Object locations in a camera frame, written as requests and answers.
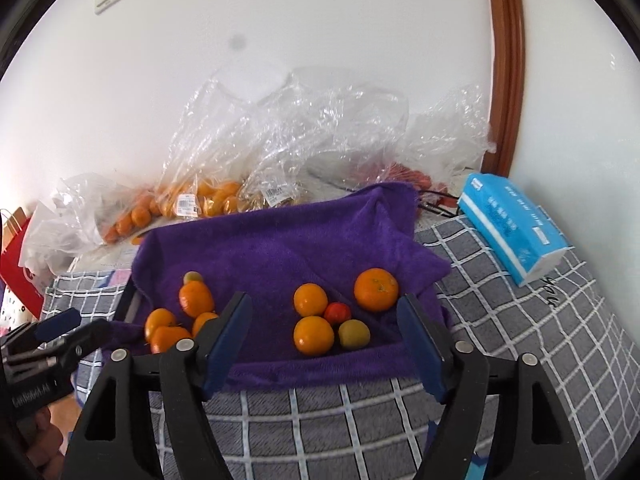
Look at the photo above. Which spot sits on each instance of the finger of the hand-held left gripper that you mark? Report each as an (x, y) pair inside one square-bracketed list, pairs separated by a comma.
[(57, 324), (87, 339)]

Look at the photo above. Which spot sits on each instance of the person's left hand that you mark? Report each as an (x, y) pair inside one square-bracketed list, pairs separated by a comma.
[(42, 435)]

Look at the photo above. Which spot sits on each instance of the white dotted bag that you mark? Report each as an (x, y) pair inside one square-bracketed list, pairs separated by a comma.
[(12, 312)]

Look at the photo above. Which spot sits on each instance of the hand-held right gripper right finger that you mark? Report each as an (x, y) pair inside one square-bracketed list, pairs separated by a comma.
[(420, 350)]

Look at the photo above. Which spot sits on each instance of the small red tomato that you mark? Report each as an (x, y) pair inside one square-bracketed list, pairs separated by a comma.
[(337, 312)]

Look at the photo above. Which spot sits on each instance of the yellow-green plum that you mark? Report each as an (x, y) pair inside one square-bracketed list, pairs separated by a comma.
[(192, 276), (354, 334)]

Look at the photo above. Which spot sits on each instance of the clear bag of plums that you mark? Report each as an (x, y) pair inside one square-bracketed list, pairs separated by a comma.
[(265, 200)]

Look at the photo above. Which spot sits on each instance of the blue tissue pack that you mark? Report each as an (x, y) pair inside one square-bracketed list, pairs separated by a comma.
[(505, 220)]

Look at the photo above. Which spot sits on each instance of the purple towel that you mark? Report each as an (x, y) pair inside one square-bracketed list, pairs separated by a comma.
[(280, 245)]

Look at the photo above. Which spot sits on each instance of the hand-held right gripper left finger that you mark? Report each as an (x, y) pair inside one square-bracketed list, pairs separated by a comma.
[(227, 345)]

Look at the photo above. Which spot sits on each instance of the large orange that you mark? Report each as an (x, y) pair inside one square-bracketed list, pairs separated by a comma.
[(376, 289)]

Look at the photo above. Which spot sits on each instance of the red paper bag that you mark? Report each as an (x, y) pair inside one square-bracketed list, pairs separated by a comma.
[(17, 275)]

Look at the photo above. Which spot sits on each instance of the clear bag of small oranges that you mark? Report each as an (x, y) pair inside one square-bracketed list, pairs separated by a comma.
[(125, 220)]

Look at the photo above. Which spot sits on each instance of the white plastic bag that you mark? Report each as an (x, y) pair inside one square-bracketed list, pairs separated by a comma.
[(45, 240)]

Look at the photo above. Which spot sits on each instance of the grey checked star blanket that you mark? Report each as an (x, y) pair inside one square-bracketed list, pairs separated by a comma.
[(500, 340)]

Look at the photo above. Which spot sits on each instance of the brown wooden door frame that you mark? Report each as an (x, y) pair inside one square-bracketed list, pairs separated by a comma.
[(507, 60)]

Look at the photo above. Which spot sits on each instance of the clear bag of red tomatoes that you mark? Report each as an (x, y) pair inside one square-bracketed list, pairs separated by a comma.
[(440, 130)]

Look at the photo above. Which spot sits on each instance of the brown paper bag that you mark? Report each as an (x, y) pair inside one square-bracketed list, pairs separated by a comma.
[(15, 230)]

